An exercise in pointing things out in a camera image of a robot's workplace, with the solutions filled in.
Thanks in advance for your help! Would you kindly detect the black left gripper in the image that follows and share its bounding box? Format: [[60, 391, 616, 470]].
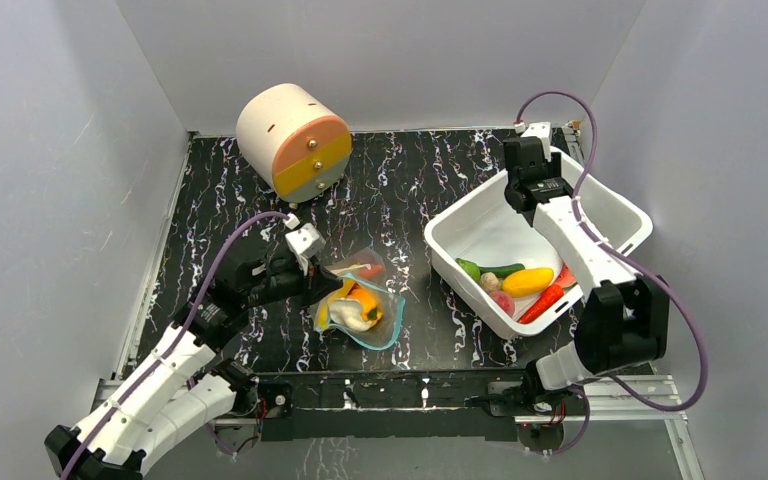
[[244, 256, 344, 312]]

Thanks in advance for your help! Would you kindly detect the long yellow banana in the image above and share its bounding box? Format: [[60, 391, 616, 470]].
[[313, 276, 356, 332]]

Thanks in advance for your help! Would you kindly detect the white garlic head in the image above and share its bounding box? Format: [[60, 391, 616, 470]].
[[331, 298, 373, 332]]

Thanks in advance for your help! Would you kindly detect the clear blue zip bag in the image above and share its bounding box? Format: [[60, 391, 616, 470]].
[[313, 248, 405, 351]]

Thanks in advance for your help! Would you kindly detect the yellow bell pepper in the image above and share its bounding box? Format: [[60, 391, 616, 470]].
[[348, 284, 383, 326]]

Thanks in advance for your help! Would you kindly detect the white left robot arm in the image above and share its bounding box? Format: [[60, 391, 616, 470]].
[[44, 250, 343, 479]]

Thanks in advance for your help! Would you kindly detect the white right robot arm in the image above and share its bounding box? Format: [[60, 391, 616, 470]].
[[503, 136, 669, 414]]

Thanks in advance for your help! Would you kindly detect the white plastic bin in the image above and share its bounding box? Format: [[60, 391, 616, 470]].
[[424, 170, 653, 339]]

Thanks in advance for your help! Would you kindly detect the green cucumber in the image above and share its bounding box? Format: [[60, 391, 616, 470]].
[[455, 258, 525, 282]]

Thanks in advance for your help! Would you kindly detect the yellow mango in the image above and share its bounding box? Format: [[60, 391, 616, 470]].
[[501, 268, 555, 298]]

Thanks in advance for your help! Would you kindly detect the watermelon slice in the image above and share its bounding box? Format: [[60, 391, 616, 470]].
[[554, 264, 577, 289]]

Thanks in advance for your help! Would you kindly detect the beige garlic bulb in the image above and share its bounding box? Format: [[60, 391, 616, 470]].
[[479, 272, 501, 294]]

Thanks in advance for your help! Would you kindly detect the red chili pepper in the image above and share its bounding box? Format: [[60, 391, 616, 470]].
[[517, 284, 565, 324]]

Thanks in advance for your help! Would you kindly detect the pink peach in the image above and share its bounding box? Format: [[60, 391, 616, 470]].
[[489, 290, 516, 318]]

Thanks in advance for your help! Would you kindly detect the round pastel drawer cabinet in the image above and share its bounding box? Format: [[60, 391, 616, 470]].
[[236, 83, 352, 204]]

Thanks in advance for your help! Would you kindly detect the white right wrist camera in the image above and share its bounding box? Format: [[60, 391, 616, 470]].
[[514, 121, 552, 160]]

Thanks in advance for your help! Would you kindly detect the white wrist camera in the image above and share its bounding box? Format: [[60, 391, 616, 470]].
[[514, 121, 552, 160], [285, 223, 326, 274]]

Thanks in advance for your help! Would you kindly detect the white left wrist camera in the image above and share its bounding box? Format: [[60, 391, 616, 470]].
[[285, 223, 326, 274]]

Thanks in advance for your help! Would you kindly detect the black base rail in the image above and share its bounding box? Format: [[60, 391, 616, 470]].
[[198, 360, 591, 444]]

